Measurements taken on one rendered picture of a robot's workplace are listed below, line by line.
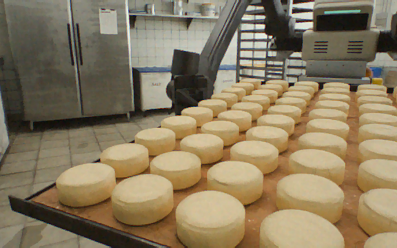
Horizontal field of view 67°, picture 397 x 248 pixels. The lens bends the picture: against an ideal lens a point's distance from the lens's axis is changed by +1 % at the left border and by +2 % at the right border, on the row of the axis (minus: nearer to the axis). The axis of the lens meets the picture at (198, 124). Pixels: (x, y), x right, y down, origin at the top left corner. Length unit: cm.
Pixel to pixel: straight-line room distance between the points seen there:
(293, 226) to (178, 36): 526
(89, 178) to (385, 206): 23
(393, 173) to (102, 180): 25
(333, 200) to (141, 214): 14
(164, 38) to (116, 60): 138
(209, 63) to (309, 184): 57
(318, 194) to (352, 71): 111
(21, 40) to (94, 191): 394
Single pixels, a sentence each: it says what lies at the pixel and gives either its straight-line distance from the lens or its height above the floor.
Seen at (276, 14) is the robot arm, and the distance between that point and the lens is 119.
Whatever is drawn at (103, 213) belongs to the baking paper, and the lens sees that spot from 27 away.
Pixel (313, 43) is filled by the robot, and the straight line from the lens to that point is 136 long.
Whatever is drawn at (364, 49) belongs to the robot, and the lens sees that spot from 135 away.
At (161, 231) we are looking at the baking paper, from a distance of 24.
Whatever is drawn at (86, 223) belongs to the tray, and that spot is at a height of 97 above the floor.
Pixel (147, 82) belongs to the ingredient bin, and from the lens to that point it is 459.
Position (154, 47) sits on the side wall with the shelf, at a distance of 528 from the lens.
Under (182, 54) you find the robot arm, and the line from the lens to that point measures 69.
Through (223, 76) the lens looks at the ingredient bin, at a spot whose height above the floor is 58.
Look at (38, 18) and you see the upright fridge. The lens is 417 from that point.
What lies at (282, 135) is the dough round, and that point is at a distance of 36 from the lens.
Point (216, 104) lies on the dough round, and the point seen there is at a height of 100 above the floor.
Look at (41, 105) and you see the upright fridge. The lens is 423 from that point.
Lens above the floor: 110
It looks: 15 degrees down
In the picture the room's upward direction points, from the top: straight up
